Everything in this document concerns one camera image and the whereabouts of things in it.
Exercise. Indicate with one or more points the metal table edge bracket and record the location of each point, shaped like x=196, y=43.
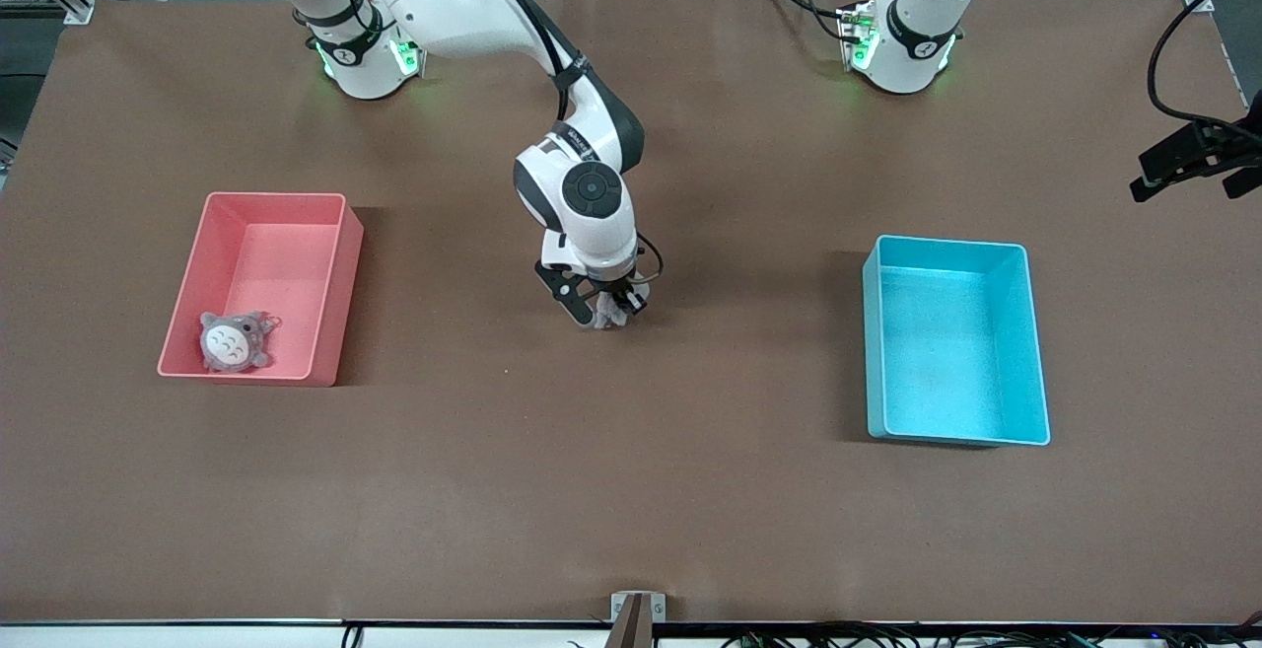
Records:
x=636, y=623

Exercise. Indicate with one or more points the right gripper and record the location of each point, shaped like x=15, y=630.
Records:
x=618, y=288

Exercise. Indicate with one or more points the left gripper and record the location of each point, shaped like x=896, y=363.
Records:
x=1186, y=148

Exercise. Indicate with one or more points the table cover mat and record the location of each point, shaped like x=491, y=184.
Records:
x=631, y=431

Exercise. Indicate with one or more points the blue plastic box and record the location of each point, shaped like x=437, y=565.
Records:
x=946, y=362

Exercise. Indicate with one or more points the pink plastic box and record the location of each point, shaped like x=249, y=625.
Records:
x=340, y=293

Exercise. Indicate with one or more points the plain grey plush toy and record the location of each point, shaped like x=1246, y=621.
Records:
x=613, y=315

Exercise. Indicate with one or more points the grey plush toy white belly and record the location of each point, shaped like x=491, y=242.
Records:
x=232, y=342

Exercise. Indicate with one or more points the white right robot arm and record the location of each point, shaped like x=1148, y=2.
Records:
x=582, y=194

